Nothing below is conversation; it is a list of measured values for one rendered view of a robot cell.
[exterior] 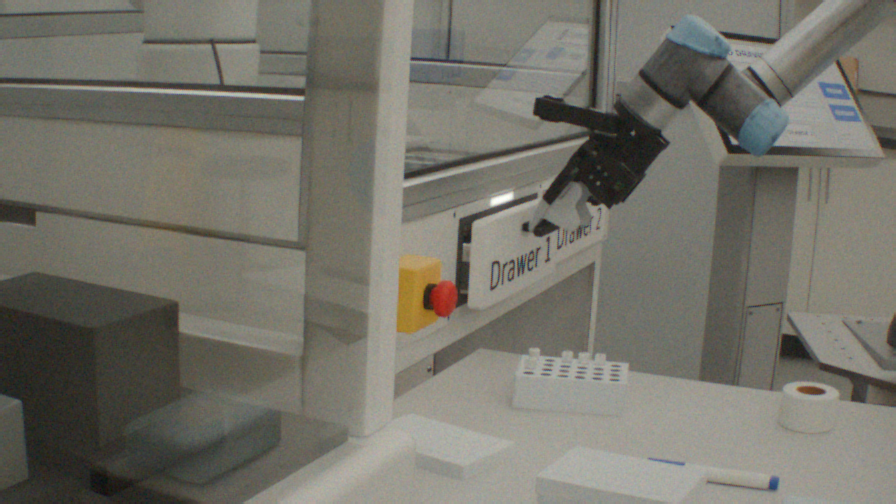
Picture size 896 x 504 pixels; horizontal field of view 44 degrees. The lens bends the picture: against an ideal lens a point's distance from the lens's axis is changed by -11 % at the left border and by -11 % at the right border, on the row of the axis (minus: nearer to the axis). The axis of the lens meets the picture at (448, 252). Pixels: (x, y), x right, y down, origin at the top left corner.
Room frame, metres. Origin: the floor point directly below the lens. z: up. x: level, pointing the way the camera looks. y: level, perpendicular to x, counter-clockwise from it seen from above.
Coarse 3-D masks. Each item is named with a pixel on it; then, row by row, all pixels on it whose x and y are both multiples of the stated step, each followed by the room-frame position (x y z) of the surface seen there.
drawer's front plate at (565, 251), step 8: (544, 192) 1.76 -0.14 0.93; (592, 208) 1.94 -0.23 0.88; (592, 224) 1.95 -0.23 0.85; (600, 224) 1.99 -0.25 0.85; (560, 232) 1.79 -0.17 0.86; (568, 232) 1.83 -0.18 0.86; (592, 232) 1.95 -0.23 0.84; (600, 232) 2.00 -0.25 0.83; (560, 240) 1.79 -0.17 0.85; (568, 240) 1.83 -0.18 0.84; (576, 240) 1.87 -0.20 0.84; (584, 240) 1.91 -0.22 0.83; (592, 240) 1.96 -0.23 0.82; (560, 248) 1.79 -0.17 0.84; (568, 248) 1.83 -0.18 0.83; (576, 248) 1.87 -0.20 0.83; (560, 256) 1.80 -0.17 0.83; (568, 256) 1.84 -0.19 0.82
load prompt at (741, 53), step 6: (732, 48) 2.44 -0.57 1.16; (738, 48) 2.45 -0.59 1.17; (744, 48) 2.46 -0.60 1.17; (750, 48) 2.47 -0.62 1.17; (756, 48) 2.48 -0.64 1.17; (762, 48) 2.50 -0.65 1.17; (768, 48) 2.51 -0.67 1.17; (732, 54) 2.43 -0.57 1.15; (738, 54) 2.44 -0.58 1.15; (744, 54) 2.45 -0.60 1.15; (750, 54) 2.46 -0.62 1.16; (756, 54) 2.47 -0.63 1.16; (732, 60) 2.41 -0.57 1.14; (738, 60) 2.42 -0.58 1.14; (744, 60) 2.43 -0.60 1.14; (750, 60) 2.45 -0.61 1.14
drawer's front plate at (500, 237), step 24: (504, 216) 1.52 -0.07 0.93; (528, 216) 1.60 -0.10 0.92; (480, 240) 1.46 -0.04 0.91; (504, 240) 1.52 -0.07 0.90; (528, 240) 1.60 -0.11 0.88; (552, 240) 1.70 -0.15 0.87; (480, 264) 1.46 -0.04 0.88; (552, 264) 1.71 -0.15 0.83; (480, 288) 1.45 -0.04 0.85; (504, 288) 1.53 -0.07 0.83
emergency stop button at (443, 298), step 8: (448, 280) 1.27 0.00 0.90; (440, 288) 1.26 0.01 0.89; (448, 288) 1.26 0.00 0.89; (432, 296) 1.27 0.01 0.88; (440, 296) 1.25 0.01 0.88; (448, 296) 1.26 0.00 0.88; (456, 296) 1.28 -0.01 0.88; (432, 304) 1.27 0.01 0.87; (440, 304) 1.25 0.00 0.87; (448, 304) 1.26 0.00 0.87; (440, 312) 1.26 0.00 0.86; (448, 312) 1.26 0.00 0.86
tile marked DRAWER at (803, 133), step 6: (792, 126) 2.37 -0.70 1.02; (798, 126) 2.38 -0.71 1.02; (804, 126) 2.39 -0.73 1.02; (810, 126) 2.40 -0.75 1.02; (786, 132) 2.35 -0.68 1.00; (792, 132) 2.36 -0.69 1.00; (798, 132) 2.37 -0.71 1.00; (804, 132) 2.38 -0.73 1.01; (810, 132) 2.39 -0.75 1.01; (792, 138) 2.34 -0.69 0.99; (798, 138) 2.35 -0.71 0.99; (804, 138) 2.37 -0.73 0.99; (810, 138) 2.38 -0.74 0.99; (816, 138) 2.39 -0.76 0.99
